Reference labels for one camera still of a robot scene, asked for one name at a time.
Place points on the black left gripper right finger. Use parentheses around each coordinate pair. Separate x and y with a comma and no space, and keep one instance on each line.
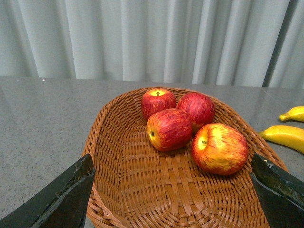
(281,195)

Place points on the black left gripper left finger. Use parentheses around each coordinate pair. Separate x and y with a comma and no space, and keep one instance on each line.
(61,204)

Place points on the yellow banana front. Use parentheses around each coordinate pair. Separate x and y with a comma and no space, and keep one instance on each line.
(289,136)

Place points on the yellow banana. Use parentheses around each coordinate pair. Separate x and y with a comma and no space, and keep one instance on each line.
(289,136)
(296,113)

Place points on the brown wicker basket left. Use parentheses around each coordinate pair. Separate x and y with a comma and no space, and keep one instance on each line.
(136,186)

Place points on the yellow banana rear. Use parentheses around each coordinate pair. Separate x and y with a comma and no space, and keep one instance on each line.
(296,113)

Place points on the dark red apple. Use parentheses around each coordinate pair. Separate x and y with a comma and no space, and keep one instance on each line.
(199,108)

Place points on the red striped apple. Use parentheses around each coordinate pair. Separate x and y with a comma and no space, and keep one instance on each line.
(169,129)

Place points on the red apple with yellow top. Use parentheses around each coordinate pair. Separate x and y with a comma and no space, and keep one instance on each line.
(156,100)

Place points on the white pleated curtain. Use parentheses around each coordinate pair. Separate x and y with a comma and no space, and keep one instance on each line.
(212,42)

